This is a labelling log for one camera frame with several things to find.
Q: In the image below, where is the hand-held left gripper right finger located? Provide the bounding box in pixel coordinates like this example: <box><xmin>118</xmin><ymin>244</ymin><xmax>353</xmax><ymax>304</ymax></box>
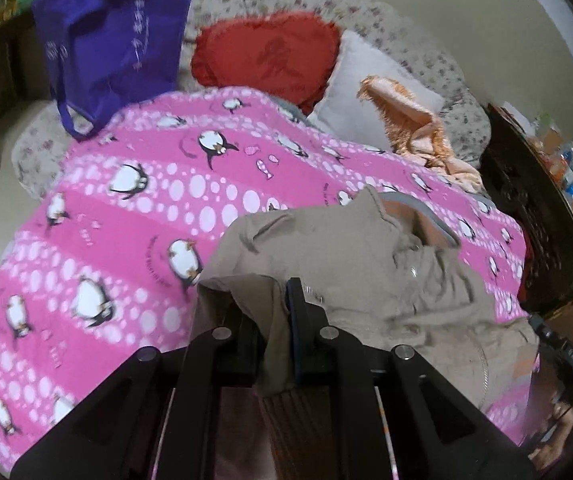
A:
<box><xmin>285</xmin><ymin>276</ymin><xmax>538</xmax><ymax>480</ymax></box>

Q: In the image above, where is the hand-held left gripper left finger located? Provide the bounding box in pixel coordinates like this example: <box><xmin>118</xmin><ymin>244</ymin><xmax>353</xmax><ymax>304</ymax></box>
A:
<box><xmin>10</xmin><ymin>305</ymin><xmax>268</xmax><ymax>480</ymax></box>

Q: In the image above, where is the beige jacket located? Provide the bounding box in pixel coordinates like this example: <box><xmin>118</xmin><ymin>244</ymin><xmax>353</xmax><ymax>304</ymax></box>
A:
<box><xmin>194</xmin><ymin>185</ymin><xmax>542</xmax><ymax>480</ymax></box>

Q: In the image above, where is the person's right forearm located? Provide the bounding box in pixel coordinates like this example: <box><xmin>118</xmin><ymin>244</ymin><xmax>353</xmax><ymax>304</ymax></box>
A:
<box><xmin>527</xmin><ymin>377</ymin><xmax>573</xmax><ymax>467</ymax></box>

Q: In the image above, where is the dark wooden side table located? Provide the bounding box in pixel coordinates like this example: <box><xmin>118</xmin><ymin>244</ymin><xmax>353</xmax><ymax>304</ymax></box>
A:
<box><xmin>481</xmin><ymin>102</ymin><xmax>573</xmax><ymax>317</ymax></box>

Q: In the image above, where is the pink penguin printed blanket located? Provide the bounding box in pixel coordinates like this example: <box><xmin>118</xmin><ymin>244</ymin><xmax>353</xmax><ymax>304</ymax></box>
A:
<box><xmin>0</xmin><ymin>85</ymin><xmax>532</xmax><ymax>466</ymax></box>

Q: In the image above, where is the blue bottle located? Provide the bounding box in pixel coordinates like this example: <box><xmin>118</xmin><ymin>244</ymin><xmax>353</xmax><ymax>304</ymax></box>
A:
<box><xmin>561</xmin><ymin>144</ymin><xmax>573</xmax><ymax>202</ymax></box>

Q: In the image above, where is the peach fringed blanket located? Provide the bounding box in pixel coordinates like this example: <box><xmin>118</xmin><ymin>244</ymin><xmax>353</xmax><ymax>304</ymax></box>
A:
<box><xmin>357</xmin><ymin>75</ymin><xmax>485</xmax><ymax>193</ymax></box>

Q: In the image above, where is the white pillow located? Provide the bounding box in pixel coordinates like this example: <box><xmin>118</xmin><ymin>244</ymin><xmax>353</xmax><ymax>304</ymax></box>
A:
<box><xmin>307</xmin><ymin>29</ymin><xmax>443</xmax><ymax>152</ymax></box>

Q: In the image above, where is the red cushion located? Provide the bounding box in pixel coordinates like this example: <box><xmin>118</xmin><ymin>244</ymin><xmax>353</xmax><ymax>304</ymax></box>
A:
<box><xmin>190</xmin><ymin>11</ymin><xmax>343</xmax><ymax>117</ymax></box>

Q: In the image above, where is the purple tote bag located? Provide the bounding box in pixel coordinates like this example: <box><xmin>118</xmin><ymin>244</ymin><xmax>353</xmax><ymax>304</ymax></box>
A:
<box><xmin>30</xmin><ymin>0</ymin><xmax>202</xmax><ymax>142</ymax></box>

